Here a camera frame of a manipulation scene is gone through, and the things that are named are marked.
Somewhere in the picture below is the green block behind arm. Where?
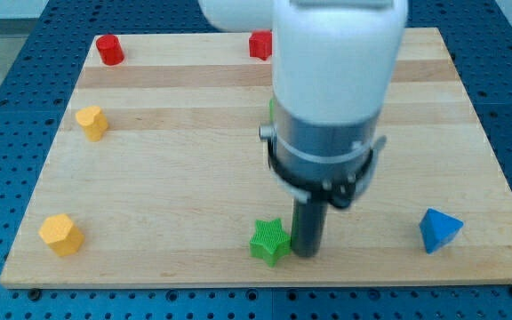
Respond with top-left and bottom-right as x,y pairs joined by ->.
268,98 -> 275,122

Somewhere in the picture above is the green star block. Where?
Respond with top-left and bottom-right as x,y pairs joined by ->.
249,218 -> 291,267

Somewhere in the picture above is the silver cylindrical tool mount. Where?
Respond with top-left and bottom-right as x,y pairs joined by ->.
260,99 -> 385,209

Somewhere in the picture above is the yellow hexagon block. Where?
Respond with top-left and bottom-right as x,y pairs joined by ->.
38,213 -> 85,257

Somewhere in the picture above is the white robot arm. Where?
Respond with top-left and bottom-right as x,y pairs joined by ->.
199,0 -> 409,257

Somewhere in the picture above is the blue triangle block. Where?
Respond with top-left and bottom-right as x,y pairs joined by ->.
419,208 -> 464,254

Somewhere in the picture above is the red cylinder block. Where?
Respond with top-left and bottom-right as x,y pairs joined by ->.
96,34 -> 124,66

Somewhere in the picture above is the yellow heart block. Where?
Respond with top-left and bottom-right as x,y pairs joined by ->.
75,106 -> 108,142

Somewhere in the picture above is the wooden board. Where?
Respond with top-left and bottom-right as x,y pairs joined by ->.
0,28 -> 512,289

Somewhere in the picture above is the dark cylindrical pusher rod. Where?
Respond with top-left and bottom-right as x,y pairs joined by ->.
291,200 -> 326,258

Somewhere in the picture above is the red star block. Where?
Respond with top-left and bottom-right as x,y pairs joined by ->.
248,30 -> 273,60

